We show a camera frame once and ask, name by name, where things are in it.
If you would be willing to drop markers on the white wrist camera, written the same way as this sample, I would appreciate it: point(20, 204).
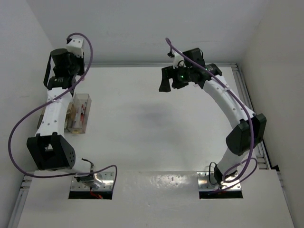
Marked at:
point(178, 60)
point(75, 46)

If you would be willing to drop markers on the red pen with clear cap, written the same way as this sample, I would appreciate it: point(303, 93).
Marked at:
point(82, 113)

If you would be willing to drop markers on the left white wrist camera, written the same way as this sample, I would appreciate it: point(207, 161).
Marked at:
point(75, 46)

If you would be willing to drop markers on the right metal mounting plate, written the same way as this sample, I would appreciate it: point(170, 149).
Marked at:
point(207, 182)

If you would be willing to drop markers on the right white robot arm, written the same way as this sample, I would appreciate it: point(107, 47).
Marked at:
point(247, 127)

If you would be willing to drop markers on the metal mounting plate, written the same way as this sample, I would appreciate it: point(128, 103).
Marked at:
point(207, 182)
point(101, 181)

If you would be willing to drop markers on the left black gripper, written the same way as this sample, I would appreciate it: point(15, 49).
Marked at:
point(71, 55)

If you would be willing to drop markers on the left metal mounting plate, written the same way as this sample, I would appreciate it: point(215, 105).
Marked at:
point(101, 181)

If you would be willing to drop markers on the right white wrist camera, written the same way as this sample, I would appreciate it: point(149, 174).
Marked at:
point(178, 60)

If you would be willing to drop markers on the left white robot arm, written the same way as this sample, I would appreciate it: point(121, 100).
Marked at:
point(49, 148)

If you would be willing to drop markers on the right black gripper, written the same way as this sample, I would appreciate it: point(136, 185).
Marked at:
point(166, 72)

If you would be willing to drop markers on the clear compartment organizer box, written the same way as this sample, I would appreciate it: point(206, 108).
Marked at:
point(76, 114)

